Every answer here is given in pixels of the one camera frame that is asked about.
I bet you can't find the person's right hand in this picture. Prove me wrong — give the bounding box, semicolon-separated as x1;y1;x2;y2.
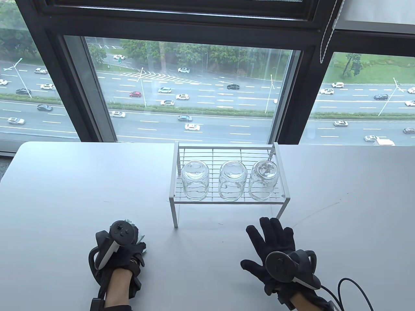
241;216;321;303

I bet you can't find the white bead blind cord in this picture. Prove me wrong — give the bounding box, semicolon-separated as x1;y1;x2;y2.
319;0;345;64

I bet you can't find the green fish scale cleaning cloth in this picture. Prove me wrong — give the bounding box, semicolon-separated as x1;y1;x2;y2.
125;220;148;256

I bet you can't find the clear glass jar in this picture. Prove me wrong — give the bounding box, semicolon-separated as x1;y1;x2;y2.
218;160;247;202
248;160;279;202
182;159;210;201

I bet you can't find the black cable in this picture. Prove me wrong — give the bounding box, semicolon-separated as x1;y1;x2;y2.
319;278;375;311

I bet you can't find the person's left hand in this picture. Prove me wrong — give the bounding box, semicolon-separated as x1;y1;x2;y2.
100;225;147;273

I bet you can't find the person's left forearm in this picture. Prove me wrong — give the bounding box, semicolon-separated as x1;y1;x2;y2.
104;269;133;306

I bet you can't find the white wire rack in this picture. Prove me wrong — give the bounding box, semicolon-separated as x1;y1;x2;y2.
169;141;291;229

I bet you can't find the black left forearm band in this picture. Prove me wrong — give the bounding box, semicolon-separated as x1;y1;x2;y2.
90;296;132;311

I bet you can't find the person's right forearm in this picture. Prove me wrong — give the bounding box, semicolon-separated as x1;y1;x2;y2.
289;290;331;311

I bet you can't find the white roller blind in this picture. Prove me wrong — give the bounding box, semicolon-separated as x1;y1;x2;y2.
337;0;415;25

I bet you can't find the black window frame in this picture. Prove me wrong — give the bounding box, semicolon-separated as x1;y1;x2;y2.
15;0;415;153

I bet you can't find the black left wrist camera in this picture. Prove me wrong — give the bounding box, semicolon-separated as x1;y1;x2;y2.
128;256;145;300

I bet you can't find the black white hand controller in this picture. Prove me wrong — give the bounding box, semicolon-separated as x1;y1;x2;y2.
265;249;321;290
88;220;139;279

